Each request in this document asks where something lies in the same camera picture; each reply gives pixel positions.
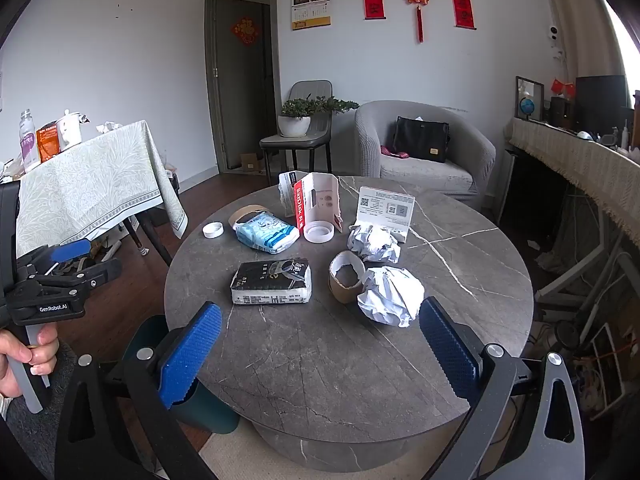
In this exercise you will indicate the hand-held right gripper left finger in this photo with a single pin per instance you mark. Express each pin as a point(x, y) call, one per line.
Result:
point(192, 355)

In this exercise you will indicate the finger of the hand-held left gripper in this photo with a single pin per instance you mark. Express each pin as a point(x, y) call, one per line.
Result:
point(70, 251)
point(102, 270)

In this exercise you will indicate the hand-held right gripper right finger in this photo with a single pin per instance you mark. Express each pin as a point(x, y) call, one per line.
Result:
point(447, 355)

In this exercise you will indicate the teal trash bin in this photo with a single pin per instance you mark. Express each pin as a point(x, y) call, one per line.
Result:
point(207, 410)

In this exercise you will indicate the black packet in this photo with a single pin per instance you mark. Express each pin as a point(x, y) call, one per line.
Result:
point(270, 280)

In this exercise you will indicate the white jar lid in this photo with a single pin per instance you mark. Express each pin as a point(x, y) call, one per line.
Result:
point(212, 230)

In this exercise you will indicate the blue white tissue packet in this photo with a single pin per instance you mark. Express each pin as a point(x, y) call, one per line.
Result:
point(265, 232)

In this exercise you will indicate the person's left hand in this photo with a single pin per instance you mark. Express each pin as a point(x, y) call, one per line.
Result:
point(20, 357)

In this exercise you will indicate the black-legged dining table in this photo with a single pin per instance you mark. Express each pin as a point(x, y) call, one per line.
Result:
point(155, 240)

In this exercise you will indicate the pale patterned tablecloth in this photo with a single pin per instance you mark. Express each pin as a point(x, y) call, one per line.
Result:
point(90, 180)

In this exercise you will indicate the large crumpled white paper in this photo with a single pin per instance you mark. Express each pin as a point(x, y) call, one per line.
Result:
point(390, 295)

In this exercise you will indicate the orange packet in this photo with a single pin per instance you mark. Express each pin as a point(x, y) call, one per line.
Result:
point(49, 142)

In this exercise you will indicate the white purple bottle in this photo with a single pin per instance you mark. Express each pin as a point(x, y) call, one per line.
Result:
point(29, 145)

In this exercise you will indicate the round grey marble table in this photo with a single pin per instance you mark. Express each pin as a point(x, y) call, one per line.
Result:
point(310, 360)

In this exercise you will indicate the white pot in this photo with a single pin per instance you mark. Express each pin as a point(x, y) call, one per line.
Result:
point(70, 130)

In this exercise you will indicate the cardboard tube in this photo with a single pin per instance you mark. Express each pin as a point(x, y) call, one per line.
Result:
point(340, 290)

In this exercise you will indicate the crumpled tissue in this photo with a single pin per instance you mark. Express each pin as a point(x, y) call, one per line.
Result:
point(107, 126)

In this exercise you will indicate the small crumpled white paper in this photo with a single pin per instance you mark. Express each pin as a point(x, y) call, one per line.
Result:
point(375, 245)

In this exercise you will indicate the cardboard tape roll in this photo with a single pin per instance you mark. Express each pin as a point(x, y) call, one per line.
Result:
point(240, 215)

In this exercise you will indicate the white card box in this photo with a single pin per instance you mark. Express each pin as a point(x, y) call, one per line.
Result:
point(385, 207)

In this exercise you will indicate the white round cap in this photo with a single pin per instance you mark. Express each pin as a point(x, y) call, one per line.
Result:
point(318, 232)

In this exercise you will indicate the cardboard box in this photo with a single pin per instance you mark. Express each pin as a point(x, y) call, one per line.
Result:
point(250, 162)

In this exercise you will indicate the grey armchair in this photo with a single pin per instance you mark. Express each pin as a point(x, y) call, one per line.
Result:
point(425, 172)

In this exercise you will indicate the small white box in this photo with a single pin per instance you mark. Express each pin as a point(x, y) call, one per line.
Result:
point(286, 187)

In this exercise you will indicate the red white open carton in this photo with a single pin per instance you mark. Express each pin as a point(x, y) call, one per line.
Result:
point(322, 200)

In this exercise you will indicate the red patterned item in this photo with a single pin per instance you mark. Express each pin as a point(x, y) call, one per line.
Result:
point(392, 151)

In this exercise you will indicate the black bag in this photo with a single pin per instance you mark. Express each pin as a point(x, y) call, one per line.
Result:
point(420, 137)

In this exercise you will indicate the grey dining chair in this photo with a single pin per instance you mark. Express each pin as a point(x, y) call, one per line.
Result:
point(295, 142)

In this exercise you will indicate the beige lace cloth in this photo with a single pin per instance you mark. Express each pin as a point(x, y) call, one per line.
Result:
point(575, 160)

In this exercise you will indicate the grey-green door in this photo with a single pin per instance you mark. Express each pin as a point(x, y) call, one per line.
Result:
point(245, 85)

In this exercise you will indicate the potted green plant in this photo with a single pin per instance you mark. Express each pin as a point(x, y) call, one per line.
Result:
point(294, 125)

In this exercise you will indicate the small blue globe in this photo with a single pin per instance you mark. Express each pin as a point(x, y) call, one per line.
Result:
point(526, 106)

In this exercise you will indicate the dark wooden speaker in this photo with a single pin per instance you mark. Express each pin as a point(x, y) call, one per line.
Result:
point(560, 112)

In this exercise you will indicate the red door decoration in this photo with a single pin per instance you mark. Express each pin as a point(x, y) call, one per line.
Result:
point(245, 31)

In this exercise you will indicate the small red flags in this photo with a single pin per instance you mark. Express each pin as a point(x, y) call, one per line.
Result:
point(562, 87)

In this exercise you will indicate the black monitor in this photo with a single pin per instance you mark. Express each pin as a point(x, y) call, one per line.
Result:
point(600, 102)

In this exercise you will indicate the white curtain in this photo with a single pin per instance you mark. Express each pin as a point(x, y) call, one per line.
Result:
point(585, 20)

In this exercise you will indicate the white desk frame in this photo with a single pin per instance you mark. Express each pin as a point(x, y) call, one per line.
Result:
point(605, 240)

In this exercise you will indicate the picture frame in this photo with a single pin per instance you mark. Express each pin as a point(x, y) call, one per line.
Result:
point(535, 91)

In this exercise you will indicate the wall calendar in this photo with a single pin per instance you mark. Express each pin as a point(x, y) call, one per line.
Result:
point(310, 10)

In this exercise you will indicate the white security camera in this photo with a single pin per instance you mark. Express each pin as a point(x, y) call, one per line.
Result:
point(552, 35)

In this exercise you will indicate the red wall scroll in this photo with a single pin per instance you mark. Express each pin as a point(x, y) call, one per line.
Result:
point(373, 2)
point(462, 8)

